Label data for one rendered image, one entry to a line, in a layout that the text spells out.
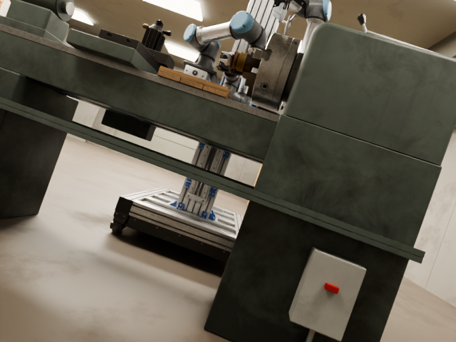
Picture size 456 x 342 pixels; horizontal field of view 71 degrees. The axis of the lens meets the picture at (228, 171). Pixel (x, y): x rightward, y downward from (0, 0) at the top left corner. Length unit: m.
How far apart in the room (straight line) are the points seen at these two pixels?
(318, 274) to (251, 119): 0.62
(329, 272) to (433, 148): 0.57
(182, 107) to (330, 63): 0.60
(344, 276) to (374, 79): 0.71
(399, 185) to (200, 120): 0.78
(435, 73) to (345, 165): 0.46
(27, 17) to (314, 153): 1.47
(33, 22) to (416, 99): 1.69
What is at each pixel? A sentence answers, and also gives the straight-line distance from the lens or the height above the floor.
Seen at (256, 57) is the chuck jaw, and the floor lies 1.07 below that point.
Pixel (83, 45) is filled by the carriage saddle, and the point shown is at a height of 0.87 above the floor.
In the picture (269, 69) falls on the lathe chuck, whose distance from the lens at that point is 1.35.
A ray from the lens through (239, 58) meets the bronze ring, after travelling 1.49.
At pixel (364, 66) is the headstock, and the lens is 1.33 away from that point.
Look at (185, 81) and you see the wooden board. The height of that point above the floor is 0.88.
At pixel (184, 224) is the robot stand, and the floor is 0.20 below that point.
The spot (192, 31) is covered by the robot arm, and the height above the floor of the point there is 1.32.
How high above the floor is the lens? 0.59
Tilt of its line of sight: level
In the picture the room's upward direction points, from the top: 20 degrees clockwise
